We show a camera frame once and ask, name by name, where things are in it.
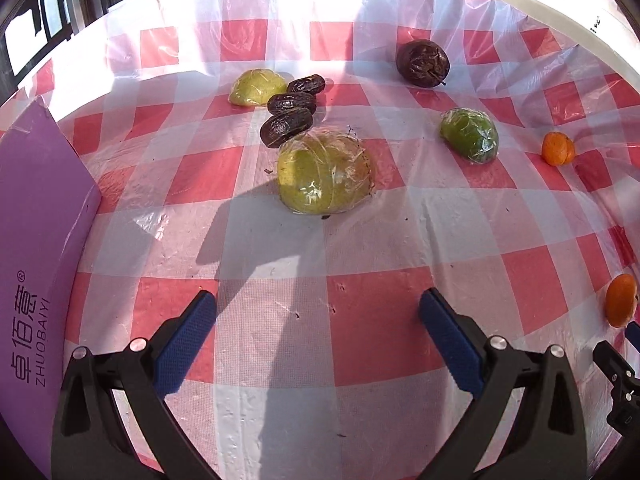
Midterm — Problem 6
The orange mandarin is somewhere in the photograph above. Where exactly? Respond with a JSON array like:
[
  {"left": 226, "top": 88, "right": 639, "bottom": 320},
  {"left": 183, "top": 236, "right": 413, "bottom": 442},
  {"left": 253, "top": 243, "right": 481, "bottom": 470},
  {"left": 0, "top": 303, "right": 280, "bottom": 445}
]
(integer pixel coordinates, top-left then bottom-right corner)
[
  {"left": 541, "top": 131, "right": 576, "bottom": 167},
  {"left": 604, "top": 273, "right": 638, "bottom": 328}
]

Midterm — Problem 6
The small wrapped yellow fruit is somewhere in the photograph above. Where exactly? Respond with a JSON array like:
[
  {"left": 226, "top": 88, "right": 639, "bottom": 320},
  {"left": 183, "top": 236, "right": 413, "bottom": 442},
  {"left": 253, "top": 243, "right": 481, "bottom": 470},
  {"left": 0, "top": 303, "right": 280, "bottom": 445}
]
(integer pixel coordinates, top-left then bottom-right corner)
[{"left": 229, "top": 68, "right": 288, "bottom": 107}]

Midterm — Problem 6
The dark brown date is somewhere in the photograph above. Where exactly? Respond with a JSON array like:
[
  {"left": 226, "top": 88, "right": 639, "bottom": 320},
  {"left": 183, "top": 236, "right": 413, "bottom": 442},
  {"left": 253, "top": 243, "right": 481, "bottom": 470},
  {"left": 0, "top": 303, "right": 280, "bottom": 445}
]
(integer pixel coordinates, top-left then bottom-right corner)
[
  {"left": 286, "top": 74, "right": 326, "bottom": 96},
  {"left": 267, "top": 92, "right": 317, "bottom": 115},
  {"left": 259, "top": 107, "right": 314, "bottom": 148}
]

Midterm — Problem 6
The wrapped green fruit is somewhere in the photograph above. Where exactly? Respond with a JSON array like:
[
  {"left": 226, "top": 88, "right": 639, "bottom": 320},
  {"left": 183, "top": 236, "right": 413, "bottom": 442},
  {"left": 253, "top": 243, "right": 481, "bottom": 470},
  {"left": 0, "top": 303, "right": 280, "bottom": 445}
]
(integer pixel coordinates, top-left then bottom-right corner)
[{"left": 439, "top": 107, "right": 499, "bottom": 165}]

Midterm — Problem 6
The red white checkered tablecloth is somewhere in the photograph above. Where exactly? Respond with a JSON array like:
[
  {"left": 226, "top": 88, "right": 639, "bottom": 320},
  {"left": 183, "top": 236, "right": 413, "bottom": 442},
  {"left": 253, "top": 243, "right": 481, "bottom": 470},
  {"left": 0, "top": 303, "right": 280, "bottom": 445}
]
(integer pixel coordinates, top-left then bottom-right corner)
[{"left": 1, "top": 0, "right": 639, "bottom": 479}]

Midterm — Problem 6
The dark purple passion fruit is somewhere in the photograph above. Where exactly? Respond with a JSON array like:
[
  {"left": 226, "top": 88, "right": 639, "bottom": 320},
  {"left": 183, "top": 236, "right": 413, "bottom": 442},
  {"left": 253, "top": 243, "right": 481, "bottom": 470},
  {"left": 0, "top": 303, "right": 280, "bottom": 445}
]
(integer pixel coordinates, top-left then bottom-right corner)
[{"left": 396, "top": 39, "right": 450, "bottom": 88}]

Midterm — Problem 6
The large wrapped yellow-green fruit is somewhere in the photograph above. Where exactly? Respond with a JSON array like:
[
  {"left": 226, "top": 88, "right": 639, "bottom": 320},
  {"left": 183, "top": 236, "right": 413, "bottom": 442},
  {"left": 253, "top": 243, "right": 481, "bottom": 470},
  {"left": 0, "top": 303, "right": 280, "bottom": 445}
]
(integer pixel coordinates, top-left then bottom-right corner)
[{"left": 277, "top": 128, "right": 374, "bottom": 216}]

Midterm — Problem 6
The purple cardboard box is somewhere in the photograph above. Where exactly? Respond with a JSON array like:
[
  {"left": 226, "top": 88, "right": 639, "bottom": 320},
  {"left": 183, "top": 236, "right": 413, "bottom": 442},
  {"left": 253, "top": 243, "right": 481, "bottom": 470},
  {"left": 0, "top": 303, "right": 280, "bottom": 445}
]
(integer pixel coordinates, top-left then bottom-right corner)
[{"left": 1, "top": 99, "right": 101, "bottom": 476}]

